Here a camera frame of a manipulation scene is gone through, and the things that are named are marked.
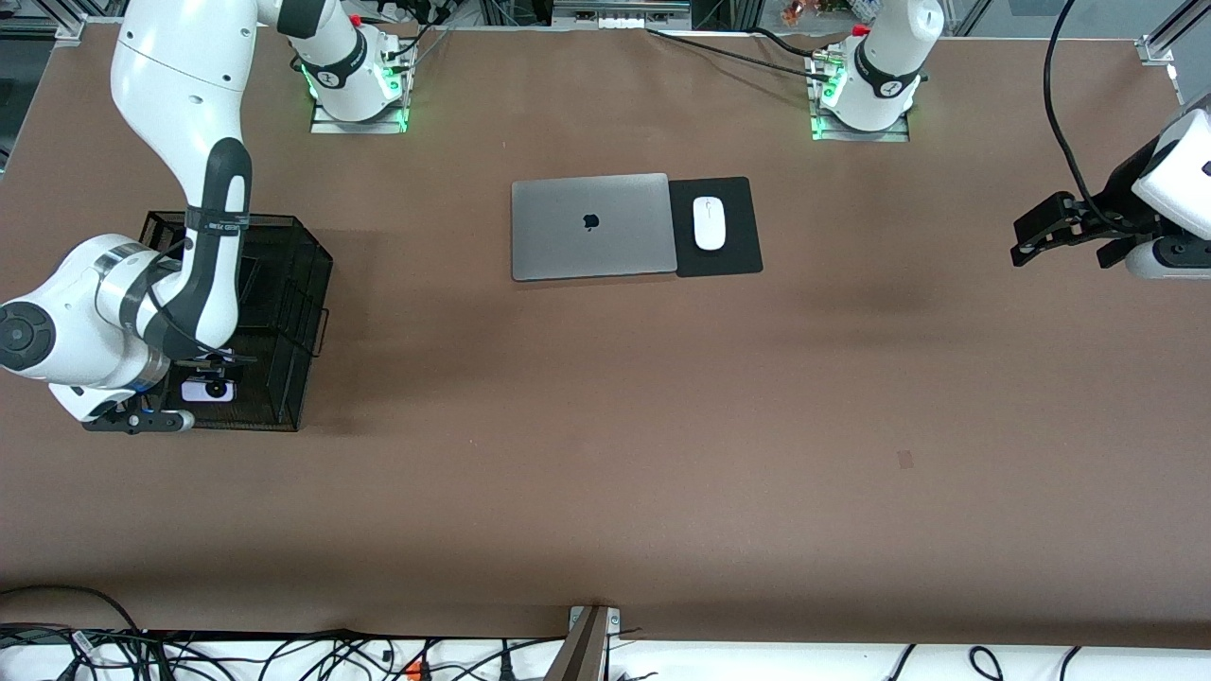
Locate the black wire mesh organizer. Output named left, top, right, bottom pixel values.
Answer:
left=112, top=210, right=334, bottom=433

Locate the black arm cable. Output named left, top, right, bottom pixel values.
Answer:
left=1043, top=0, right=1160, bottom=236
left=142, top=236, right=261, bottom=365

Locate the silver closed laptop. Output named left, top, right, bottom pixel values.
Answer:
left=511, top=172, right=678, bottom=283

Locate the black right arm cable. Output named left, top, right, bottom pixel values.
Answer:
left=142, top=236, right=261, bottom=365

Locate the grey power strip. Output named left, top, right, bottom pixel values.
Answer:
left=552, top=0, right=693, bottom=31

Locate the aluminium frame corner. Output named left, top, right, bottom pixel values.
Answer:
left=43, top=0, right=91, bottom=48
left=1135, top=0, right=1211, bottom=67

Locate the black table cable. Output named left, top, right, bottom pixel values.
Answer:
left=747, top=26, right=818, bottom=58
left=646, top=28, right=819, bottom=77

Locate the white computer mouse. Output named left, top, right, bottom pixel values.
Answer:
left=693, top=196, right=727, bottom=252

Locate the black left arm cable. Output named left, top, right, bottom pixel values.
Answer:
left=1043, top=0, right=1160, bottom=236

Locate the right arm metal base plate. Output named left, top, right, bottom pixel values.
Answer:
left=310, top=95, right=410, bottom=135

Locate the metal table frame post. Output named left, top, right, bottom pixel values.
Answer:
left=544, top=605, right=623, bottom=681

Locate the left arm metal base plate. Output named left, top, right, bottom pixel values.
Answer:
left=810, top=104, right=911, bottom=143

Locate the black mouse pad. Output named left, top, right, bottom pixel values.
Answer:
left=668, top=176, right=764, bottom=279

